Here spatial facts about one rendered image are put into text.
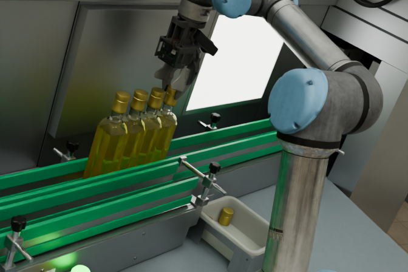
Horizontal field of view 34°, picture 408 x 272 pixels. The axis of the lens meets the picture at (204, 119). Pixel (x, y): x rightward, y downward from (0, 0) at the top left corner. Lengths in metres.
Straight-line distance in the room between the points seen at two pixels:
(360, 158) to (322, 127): 1.29
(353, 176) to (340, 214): 0.20
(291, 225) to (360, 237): 1.04
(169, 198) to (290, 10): 0.56
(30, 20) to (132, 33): 0.29
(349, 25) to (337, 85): 1.24
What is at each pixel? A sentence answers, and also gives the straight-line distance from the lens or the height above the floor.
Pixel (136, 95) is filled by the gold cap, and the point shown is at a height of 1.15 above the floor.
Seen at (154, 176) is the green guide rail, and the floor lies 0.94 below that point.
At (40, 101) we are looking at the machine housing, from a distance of 1.63.
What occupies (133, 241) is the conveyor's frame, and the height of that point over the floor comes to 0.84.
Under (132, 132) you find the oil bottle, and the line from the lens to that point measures 1.61.
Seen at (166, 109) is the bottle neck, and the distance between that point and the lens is 1.69.
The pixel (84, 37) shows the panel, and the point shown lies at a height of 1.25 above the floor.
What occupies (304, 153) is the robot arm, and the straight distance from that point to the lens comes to 1.19.
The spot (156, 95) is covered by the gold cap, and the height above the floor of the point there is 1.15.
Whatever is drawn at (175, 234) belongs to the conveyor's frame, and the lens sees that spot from 1.77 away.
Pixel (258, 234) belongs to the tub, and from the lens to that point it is 1.93.
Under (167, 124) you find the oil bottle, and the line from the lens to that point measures 1.69.
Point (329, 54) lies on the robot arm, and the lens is 1.37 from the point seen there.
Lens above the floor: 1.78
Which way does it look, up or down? 23 degrees down
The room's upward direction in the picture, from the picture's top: 20 degrees clockwise
